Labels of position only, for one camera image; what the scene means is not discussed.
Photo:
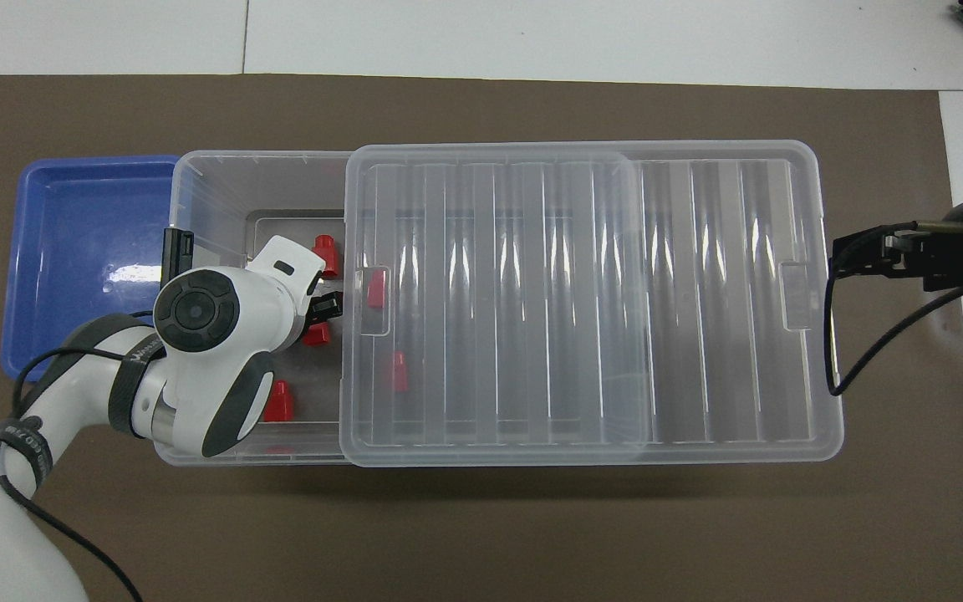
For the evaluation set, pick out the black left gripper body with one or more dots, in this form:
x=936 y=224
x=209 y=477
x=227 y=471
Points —
x=324 y=306

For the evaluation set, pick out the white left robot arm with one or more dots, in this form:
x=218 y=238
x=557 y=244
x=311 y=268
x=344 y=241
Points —
x=197 y=313

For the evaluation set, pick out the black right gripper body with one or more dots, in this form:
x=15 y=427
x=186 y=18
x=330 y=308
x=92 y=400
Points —
x=962 y=263

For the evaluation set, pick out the clear ribbed plastic lid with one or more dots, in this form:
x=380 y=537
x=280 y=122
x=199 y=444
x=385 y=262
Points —
x=699 y=334

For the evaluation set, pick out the clear plastic storage box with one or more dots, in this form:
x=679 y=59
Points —
x=214 y=192

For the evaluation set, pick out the blue plastic tray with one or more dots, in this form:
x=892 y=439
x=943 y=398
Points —
x=72 y=251

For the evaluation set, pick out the brown table mat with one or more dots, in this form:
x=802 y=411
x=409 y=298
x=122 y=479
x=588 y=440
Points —
x=448 y=535

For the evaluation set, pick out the red block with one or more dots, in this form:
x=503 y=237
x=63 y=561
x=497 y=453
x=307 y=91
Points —
x=316 y=335
x=399 y=373
x=376 y=289
x=328 y=255
x=278 y=403

